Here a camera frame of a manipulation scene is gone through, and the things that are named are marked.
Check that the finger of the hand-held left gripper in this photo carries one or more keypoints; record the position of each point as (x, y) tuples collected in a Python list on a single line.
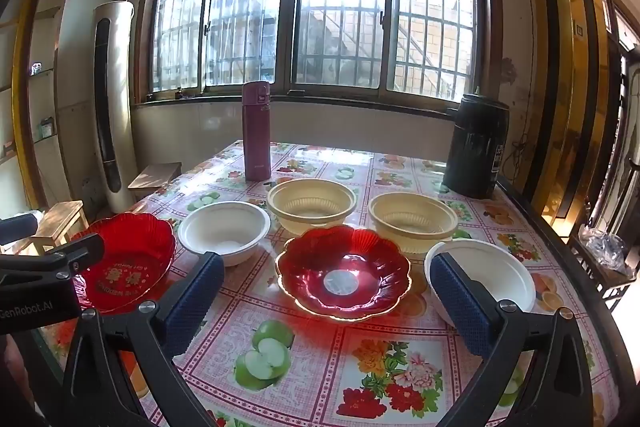
[(17, 229), (50, 254)]

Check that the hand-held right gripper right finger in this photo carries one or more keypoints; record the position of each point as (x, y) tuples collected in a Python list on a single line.
[(460, 302)]

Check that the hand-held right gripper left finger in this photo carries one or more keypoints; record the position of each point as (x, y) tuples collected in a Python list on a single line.
[(195, 302)]

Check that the white paper bowl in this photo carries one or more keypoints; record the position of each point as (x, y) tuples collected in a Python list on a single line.
[(225, 227), (492, 267)]

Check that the red scalloped plastic plate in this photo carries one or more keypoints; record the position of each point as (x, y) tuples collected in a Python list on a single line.
[(125, 257), (310, 267)]

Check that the light wooden stool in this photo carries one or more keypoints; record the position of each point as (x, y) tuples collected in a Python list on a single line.
[(60, 217)]

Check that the small green box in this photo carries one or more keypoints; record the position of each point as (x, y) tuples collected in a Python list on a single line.
[(47, 127)]

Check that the brown wooden stool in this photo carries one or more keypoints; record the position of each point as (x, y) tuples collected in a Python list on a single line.
[(155, 174)]

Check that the floral fruit print tablecloth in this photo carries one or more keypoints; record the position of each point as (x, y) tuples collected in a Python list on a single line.
[(320, 357)]

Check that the clear plastic bag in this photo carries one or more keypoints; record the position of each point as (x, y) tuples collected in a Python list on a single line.
[(605, 249)]

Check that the white tower air conditioner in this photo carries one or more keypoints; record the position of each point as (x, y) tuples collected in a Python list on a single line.
[(112, 107)]

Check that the dark wooden chair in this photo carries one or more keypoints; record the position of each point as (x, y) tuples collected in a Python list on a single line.
[(615, 289)]

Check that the black electric kettle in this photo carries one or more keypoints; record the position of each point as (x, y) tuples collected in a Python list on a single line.
[(475, 147)]

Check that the maroon thermos bottle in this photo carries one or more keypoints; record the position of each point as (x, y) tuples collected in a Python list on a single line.
[(256, 132)]

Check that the wooden wall shelf unit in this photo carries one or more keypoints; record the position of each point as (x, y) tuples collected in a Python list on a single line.
[(45, 47)]

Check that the golden wooden door frame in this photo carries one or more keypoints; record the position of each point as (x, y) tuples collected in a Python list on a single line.
[(560, 57)]

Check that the barred window with brown frame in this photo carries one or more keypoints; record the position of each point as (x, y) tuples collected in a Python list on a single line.
[(340, 17)]

